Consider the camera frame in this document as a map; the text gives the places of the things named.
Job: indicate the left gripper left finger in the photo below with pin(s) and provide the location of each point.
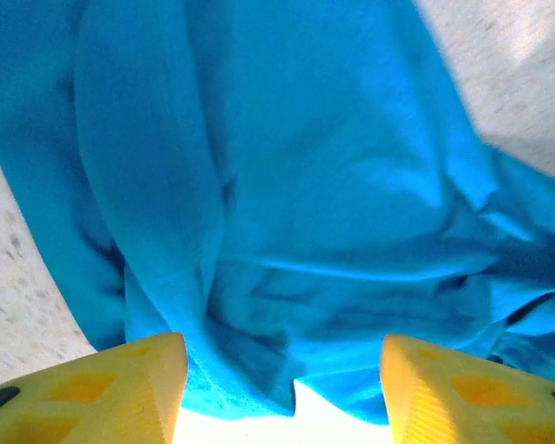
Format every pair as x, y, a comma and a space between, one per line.
74, 398

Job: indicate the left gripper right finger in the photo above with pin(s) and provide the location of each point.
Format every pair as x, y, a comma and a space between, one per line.
467, 398

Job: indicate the blue t-shirt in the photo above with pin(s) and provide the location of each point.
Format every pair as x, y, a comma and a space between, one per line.
282, 185

